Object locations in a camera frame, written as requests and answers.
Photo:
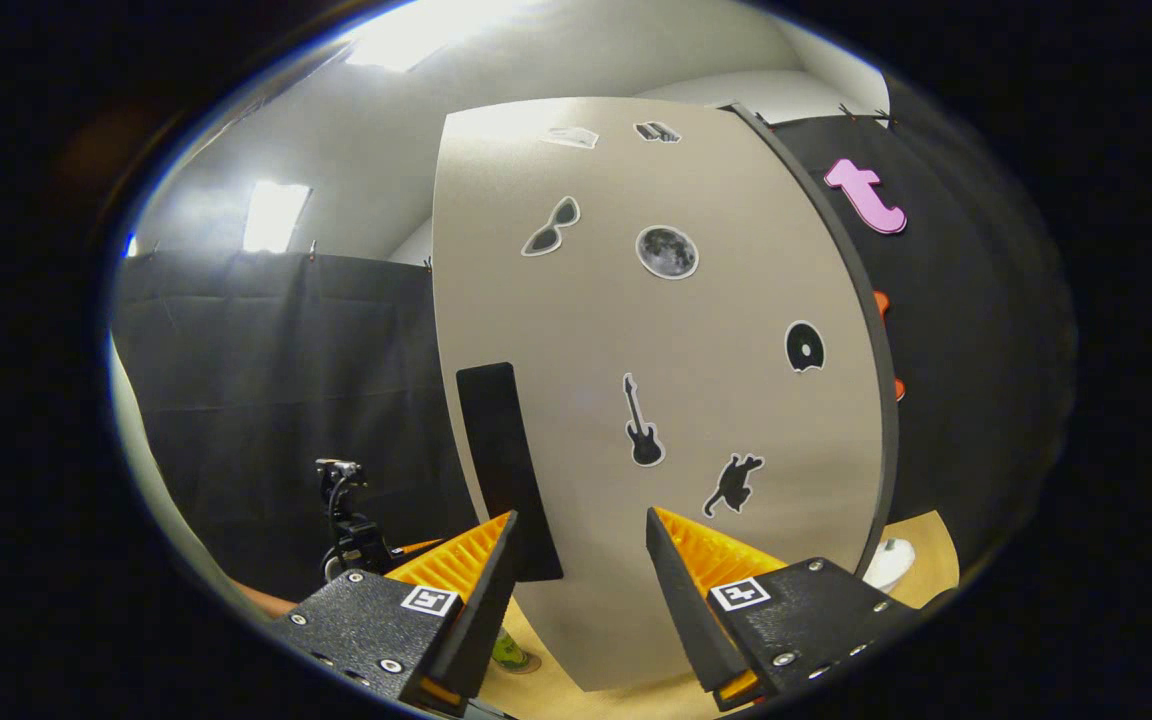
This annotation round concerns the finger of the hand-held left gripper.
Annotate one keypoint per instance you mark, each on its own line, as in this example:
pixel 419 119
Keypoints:
pixel 416 548

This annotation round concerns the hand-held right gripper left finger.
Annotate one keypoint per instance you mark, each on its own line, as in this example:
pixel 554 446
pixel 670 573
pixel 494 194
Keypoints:
pixel 481 620

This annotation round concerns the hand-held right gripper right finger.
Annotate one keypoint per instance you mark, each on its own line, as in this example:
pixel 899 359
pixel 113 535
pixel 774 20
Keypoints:
pixel 686 610

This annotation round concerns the clear green label bottle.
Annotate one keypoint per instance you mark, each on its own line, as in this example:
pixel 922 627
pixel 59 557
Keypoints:
pixel 508 650

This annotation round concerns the beige cabinet door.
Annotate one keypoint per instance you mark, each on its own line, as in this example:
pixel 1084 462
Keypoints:
pixel 586 330

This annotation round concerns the grey cabinet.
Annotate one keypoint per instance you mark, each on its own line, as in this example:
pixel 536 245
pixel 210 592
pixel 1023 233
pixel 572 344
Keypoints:
pixel 868 310

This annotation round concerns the black backdrop cloth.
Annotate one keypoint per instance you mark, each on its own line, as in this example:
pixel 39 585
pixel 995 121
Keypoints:
pixel 266 400

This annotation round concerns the person's white shirt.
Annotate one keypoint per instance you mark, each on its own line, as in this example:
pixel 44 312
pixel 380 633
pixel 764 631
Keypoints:
pixel 161 510

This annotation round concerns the white lidded bowl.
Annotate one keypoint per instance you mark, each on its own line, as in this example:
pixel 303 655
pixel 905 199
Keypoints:
pixel 891 565

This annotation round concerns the ceiling light panel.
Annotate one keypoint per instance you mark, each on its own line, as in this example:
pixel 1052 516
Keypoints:
pixel 276 215
pixel 406 35

